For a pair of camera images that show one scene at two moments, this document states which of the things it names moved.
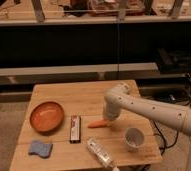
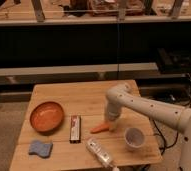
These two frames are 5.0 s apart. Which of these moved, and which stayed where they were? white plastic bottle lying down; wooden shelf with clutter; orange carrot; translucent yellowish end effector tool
Moved: orange carrot
Stayed: translucent yellowish end effector tool; wooden shelf with clutter; white plastic bottle lying down
